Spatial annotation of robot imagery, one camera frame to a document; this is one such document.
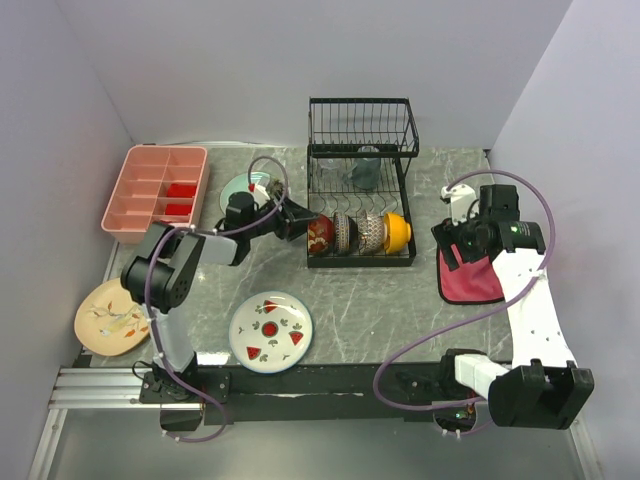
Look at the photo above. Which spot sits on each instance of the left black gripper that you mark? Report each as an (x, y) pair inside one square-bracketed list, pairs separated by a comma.
[(293, 213)]

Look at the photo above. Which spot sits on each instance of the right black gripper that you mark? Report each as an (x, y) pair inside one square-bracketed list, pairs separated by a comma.
[(447, 234)]

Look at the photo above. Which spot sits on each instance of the white bowl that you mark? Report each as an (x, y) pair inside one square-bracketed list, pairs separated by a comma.
[(320, 236)]

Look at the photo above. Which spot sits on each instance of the brown glazed bowl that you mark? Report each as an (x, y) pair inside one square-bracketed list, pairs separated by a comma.
[(346, 234)]

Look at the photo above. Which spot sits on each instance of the orange bowl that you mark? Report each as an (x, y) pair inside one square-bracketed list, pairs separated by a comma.
[(398, 233)]

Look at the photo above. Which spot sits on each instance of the mint green flower plate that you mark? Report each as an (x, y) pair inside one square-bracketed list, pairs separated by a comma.
[(241, 184)]

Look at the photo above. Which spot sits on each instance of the clear faceted drinking glass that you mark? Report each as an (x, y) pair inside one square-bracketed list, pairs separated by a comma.
[(329, 167)]

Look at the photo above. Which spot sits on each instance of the black wire dish rack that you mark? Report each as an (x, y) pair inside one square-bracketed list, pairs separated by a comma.
[(358, 155)]

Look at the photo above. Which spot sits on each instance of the patterned purple bowl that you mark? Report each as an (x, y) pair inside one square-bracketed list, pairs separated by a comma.
[(372, 232)]

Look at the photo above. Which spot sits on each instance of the white grey mug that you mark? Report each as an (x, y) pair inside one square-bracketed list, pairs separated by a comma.
[(365, 172)]

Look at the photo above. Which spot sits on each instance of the watermelon pattern plate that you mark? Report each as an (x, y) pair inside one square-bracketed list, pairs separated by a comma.
[(270, 332)]

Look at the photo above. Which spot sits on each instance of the beige bird plate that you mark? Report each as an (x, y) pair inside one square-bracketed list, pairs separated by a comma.
[(108, 322)]

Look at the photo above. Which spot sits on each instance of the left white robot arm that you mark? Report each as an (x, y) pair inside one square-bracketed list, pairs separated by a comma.
[(160, 273)]

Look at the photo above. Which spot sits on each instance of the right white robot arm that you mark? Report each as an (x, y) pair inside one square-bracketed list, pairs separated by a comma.
[(544, 387)]

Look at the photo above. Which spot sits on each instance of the pink red cloth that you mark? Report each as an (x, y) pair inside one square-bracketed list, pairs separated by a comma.
[(470, 284)]

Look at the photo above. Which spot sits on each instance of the red block in tray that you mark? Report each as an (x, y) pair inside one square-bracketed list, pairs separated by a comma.
[(181, 190), (176, 209)]

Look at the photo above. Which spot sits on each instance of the pink compartment organizer tray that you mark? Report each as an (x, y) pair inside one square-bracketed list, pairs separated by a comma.
[(139, 195)]

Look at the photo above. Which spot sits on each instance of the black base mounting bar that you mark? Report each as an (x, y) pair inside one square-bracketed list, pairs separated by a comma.
[(326, 391)]

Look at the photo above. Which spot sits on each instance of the aluminium rail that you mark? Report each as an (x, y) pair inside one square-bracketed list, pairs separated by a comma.
[(95, 389)]

